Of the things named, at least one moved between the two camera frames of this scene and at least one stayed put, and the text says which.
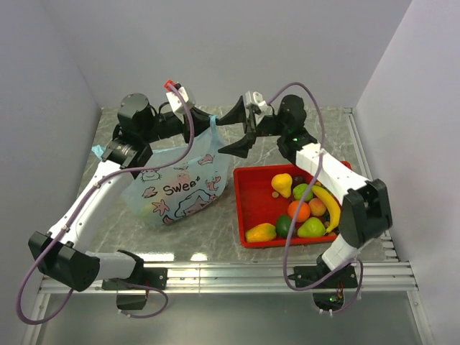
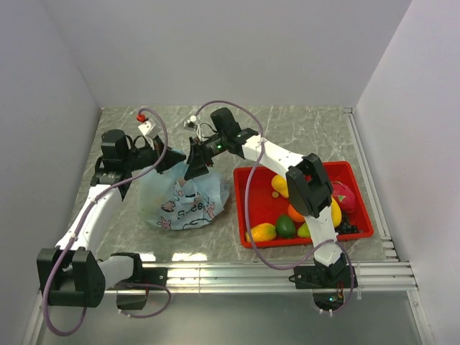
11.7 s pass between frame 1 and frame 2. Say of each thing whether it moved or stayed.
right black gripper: moved
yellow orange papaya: stayed
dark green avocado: stayed
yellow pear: stayed
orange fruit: stayed
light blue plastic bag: moved
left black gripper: moved
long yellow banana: stayed
